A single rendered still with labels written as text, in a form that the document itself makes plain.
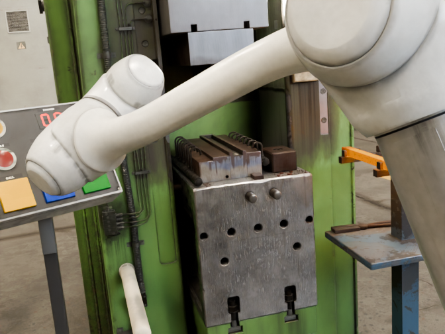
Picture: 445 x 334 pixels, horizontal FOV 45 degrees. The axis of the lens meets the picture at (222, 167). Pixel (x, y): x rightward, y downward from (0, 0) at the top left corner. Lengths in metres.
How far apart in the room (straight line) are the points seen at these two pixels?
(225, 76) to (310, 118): 1.13
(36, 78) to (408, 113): 6.44
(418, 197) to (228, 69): 0.37
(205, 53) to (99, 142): 0.83
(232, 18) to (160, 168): 0.53
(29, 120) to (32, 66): 5.36
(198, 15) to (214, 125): 0.63
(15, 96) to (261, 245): 5.41
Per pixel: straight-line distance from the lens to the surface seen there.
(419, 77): 0.46
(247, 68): 0.76
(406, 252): 1.62
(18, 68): 6.79
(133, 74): 0.92
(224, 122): 2.12
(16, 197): 1.35
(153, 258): 1.82
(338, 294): 2.11
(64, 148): 0.85
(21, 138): 1.42
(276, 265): 1.72
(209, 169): 1.63
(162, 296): 1.88
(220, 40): 1.61
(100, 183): 1.42
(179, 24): 1.59
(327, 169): 1.93
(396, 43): 0.44
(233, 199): 1.61
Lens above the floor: 1.30
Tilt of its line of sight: 12 degrees down
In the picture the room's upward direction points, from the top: 4 degrees counter-clockwise
